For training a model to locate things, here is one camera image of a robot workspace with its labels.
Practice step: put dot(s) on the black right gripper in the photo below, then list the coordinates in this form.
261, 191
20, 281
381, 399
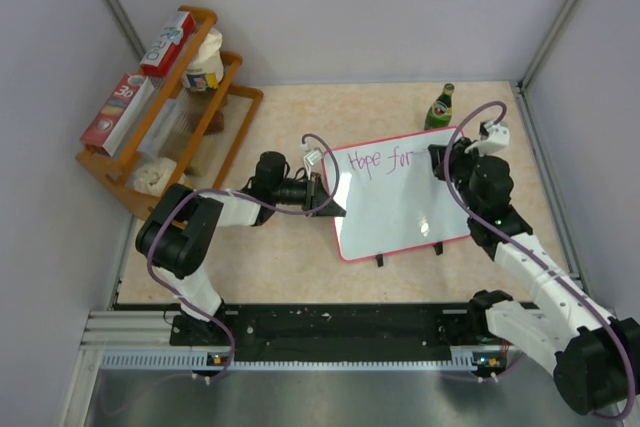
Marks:
457, 153

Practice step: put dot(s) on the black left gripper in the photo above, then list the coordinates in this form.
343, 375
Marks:
315, 195

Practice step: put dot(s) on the pink framed whiteboard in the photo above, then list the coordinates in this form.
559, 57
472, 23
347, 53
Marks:
393, 201

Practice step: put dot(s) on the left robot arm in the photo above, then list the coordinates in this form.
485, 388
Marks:
177, 234

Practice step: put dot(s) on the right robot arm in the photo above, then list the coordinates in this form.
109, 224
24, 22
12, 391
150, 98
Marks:
592, 356

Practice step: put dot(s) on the green glass bottle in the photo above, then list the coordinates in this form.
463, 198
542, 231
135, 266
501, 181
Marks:
439, 113

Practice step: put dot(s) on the brown wrapped package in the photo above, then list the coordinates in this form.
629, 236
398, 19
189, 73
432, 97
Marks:
217, 123

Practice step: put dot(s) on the orange wooden shelf rack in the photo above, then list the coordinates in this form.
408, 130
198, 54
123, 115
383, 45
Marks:
148, 134

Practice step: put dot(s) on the white crumpled bag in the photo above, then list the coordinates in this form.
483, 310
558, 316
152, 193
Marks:
153, 176

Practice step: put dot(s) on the white paper flour bag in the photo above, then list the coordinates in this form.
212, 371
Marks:
206, 70

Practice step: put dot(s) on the red white upper box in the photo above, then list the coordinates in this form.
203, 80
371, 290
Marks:
167, 45

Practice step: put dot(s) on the red white box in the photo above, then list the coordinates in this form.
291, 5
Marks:
167, 45
117, 114

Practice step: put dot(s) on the red white lower box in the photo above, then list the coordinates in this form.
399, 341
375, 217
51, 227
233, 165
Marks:
117, 114

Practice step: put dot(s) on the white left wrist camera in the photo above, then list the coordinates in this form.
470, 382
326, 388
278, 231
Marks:
312, 157

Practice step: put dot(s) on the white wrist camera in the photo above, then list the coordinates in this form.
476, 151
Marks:
312, 157
494, 136

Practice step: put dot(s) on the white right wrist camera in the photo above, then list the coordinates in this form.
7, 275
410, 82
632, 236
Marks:
494, 136

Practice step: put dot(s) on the aluminium rail with black base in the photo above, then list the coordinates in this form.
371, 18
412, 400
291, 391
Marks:
296, 337

